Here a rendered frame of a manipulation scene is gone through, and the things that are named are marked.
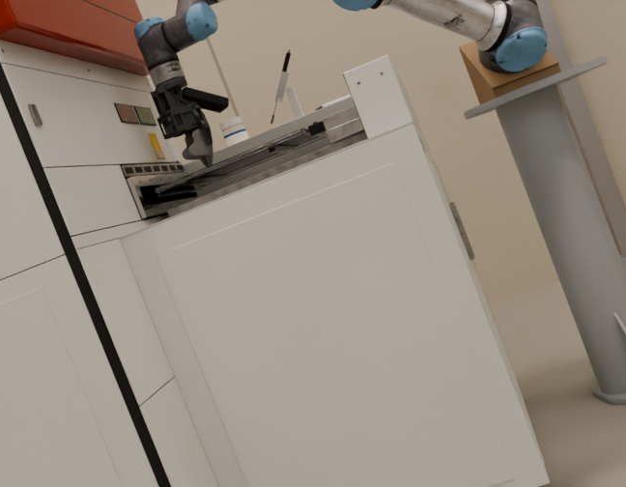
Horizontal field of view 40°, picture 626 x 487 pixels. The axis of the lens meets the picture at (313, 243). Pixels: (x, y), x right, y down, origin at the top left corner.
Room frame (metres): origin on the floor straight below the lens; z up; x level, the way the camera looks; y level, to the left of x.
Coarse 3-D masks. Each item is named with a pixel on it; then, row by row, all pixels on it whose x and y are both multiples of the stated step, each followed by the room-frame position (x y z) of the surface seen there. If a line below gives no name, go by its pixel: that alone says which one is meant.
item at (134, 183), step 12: (132, 180) 1.90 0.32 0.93; (144, 180) 1.97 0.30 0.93; (156, 180) 2.05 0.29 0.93; (168, 180) 2.14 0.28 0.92; (132, 192) 1.90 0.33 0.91; (192, 192) 2.32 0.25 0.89; (144, 204) 1.91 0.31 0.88; (156, 204) 1.99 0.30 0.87; (168, 204) 2.07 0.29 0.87; (180, 204) 2.15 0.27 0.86; (144, 216) 1.90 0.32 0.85
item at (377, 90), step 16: (368, 64) 1.69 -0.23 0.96; (384, 64) 1.69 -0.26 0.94; (352, 80) 1.70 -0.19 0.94; (368, 80) 1.69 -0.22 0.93; (384, 80) 1.69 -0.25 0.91; (400, 80) 2.04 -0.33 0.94; (352, 96) 1.70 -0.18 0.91; (368, 96) 1.70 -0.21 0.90; (384, 96) 1.69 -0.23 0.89; (400, 96) 1.69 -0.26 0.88; (368, 112) 1.70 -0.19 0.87; (384, 112) 1.69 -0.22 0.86; (400, 112) 1.69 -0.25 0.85; (368, 128) 1.70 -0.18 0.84; (384, 128) 1.69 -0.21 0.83
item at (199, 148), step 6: (192, 132) 2.01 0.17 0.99; (198, 132) 2.01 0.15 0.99; (198, 138) 2.01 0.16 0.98; (204, 138) 2.01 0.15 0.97; (192, 144) 2.00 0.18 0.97; (198, 144) 2.01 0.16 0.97; (204, 144) 2.01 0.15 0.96; (192, 150) 1.99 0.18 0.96; (198, 150) 2.00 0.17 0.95; (204, 150) 2.01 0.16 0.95; (210, 150) 2.01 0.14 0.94; (198, 156) 2.00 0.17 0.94; (204, 156) 2.01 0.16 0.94; (210, 156) 2.02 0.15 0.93; (210, 162) 2.02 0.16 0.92
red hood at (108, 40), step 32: (0, 0) 1.53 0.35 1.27; (32, 0) 1.64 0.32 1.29; (64, 0) 1.80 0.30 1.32; (96, 0) 2.00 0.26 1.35; (128, 0) 2.26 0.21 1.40; (0, 32) 1.54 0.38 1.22; (32, 32) 1.60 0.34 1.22; (64, 32) 1.73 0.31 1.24; (96, 32) 1.92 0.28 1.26; (128, 32) 2.15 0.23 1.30; (128, 64) 2.12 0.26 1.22
